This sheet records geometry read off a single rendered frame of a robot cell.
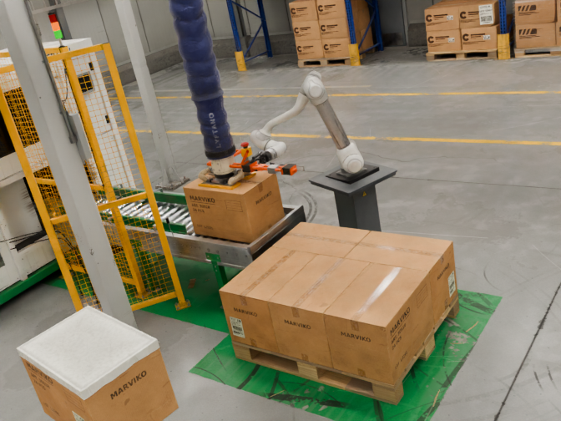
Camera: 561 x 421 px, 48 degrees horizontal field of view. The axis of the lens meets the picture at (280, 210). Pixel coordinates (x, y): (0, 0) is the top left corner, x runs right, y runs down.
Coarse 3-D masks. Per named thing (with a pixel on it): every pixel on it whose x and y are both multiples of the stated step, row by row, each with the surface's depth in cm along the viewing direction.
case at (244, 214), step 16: (208, 176) 492; (256, 176) 472; (272, 176) 471; (192, 192) 477; (208, 192) 467; (224, 192) 457; (240, 192) 450; (256, 192) 458; (272, 192) 473; (192, 208) 486; (208, 208) 475; (224, 208) 464; (240, 208) 454; (256, 208) 460; (272, 208) 475; (208, 224) 483; (224, 224) 472; (240, 224) 461; (256, 224) 462; (272, 224) 477; (240, 240) 469
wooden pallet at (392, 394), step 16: (432, 336) 400; (240, 352) 428; (256, 352) 429; (272, 352) 409; (288, 368) 410; (304, 368) 398; (320, 368) 395; (336, 384) 387; (352, 384) 385; (368, 384) 382; (384, 384) 363; (400, 384) 366; (384, 400) 369
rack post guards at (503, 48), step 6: (498, 36) 1002; (504, 36) 997; (498, 42) 1006; (504, 42) 1001; (354, 48) 1155; (498, 48) 1011; (504, 48) 1005; (240, 54) 1311; (354, 54) 1161; (498, 54) 1015; (504, 54) 1009; (240, 60) 1316; (354, 60) 1166; (240, 66) 1322
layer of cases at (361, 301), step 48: (288, 240) 459; (336, 240) 445; (384, 240) 432; (432, 240) 419; (240, 288) 409; (288, 288) 398; (336, 288) 388; (384, 288) 378; (432, 288) 393; (240, 336) 421; (288, 336) 393; (336, 336) 368; (384, 336) 346
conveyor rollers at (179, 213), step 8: (136, 200) 589; (144, 200) 585; (120, 208) 583; (128, 208) 579; (144, 208) 571; (160, 208) 563; (168, 208) 558; (176, 208) 554; (184, 208) 550; (152, 216) 546; (160, 216) 551; (168, 216) 546; (176, 216) 541; (184, 216) 537; (192, 224) 519; (192, 232) 506; (224, 240) 483
